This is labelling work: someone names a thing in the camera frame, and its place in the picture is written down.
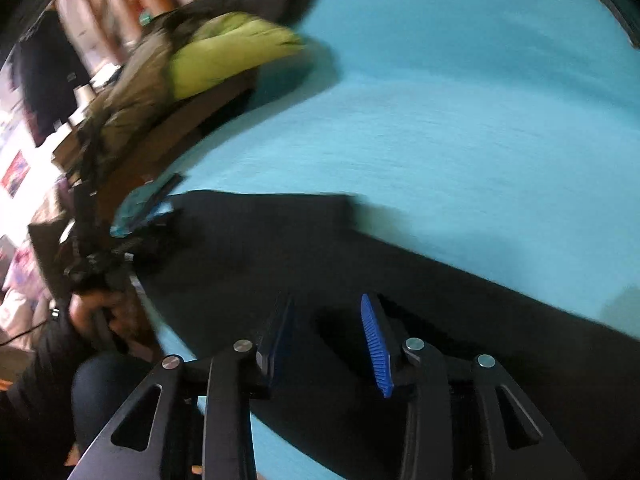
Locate black pants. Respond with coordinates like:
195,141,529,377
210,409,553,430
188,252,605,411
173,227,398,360
132,190,640,480

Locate dark hanging garment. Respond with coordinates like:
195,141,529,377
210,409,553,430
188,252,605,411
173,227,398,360
10,10,91,146

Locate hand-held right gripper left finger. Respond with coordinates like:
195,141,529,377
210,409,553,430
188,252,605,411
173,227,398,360
67,294,296,480

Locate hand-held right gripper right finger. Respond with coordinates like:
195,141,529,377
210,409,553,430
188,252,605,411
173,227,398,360
360,292,588,480

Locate black strap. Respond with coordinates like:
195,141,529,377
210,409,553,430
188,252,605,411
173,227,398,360
110,172,186,238

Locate person's left forearm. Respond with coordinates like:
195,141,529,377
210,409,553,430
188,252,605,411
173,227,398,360
0,310,101,480

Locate person's left hand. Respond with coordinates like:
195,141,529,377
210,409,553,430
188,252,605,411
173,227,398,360
69,290,151,356

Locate olive jacket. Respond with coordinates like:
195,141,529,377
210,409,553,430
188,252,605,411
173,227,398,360
75,10,201,181

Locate wall poster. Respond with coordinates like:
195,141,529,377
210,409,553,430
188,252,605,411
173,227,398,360
0,150,31,196

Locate yellow-green puffer jacket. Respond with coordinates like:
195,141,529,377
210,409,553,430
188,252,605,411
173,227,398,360
167,12,308,101

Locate light blue fleece blanket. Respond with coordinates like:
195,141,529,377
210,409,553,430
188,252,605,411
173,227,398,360
160,0,640,480

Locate brown wooden frame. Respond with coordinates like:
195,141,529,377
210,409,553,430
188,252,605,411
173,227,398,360
95,80,258,221

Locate person's leg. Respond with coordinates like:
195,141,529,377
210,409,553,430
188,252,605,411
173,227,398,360
72,352,171,461

